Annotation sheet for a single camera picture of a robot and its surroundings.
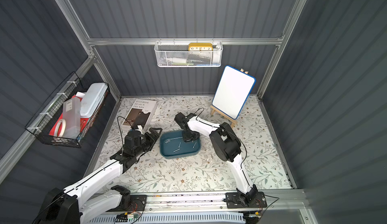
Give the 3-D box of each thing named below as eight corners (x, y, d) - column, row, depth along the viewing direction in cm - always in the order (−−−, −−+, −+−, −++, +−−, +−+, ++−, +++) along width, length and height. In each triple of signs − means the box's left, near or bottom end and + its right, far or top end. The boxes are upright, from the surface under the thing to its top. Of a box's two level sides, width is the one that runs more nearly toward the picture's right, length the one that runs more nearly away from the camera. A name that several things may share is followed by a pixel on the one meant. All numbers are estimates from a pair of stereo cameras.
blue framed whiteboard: (208, 114, 111) (211, 77, 85) (220, 102, 119) (226, 64, 93) (231, 129, 103) (243, 93, 76) (242, 115, 111) (257, 77, 84)
